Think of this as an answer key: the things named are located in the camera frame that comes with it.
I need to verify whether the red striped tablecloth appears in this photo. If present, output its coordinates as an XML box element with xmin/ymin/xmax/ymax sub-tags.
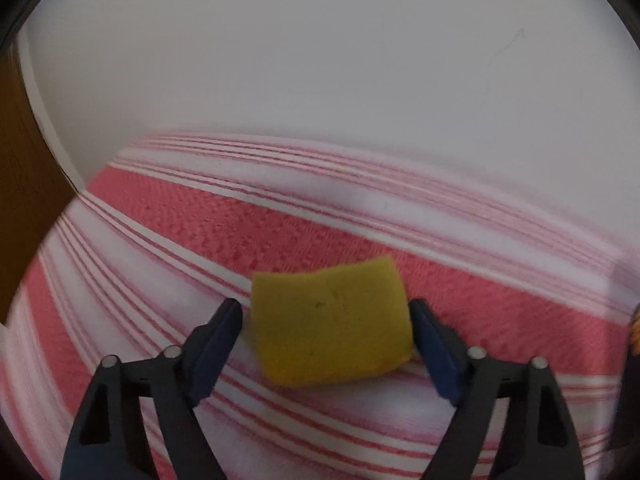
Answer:
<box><xmin>0</xmin><ymin>132</ymin><xmax>640</xmax><ymax>480</ymax></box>

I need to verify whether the brown wooden door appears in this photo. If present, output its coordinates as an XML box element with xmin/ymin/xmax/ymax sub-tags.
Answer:
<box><xmin>0</xmin><ymin>35</ymin><xmax>87</xmax><ymax>323</ymax></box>

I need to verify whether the yellow sponge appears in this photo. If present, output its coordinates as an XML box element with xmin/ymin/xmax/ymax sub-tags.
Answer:
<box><xmin>250</xmin><ymin>255</ymin><xmax>415</xmax><ymax>389</ymax></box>

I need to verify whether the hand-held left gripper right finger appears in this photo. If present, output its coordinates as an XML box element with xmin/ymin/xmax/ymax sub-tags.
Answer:
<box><xmin>409</xmin><ymin>299</ymin><xmax>586</xmax><ymax>480</ymax></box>

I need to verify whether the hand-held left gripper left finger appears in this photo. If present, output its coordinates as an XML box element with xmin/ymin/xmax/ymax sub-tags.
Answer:
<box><xmin>60</xmin><ymin>299</ymin><xmax>244</xmax><ymax>480</ymax></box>

